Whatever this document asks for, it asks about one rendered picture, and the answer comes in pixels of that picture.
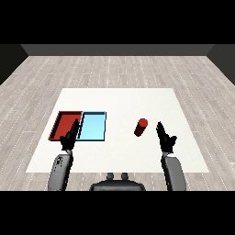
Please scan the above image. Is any red shallow open box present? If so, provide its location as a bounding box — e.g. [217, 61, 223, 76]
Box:
[48, 110, 84, 142]

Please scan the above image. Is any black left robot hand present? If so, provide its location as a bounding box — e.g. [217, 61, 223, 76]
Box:
[59, 118, 81, 151]

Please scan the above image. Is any red can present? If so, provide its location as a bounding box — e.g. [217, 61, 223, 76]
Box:
[133, 117, 149, 138]

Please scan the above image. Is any light blue shallow open box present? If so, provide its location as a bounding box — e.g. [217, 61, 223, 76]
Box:
[75, 111, 107, 142]

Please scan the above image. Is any dark grey robot body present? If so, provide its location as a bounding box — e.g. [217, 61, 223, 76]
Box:
[89, 173, 147, 192]

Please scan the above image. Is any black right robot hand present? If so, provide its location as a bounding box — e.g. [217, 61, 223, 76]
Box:
[155, 121, 178, 154]

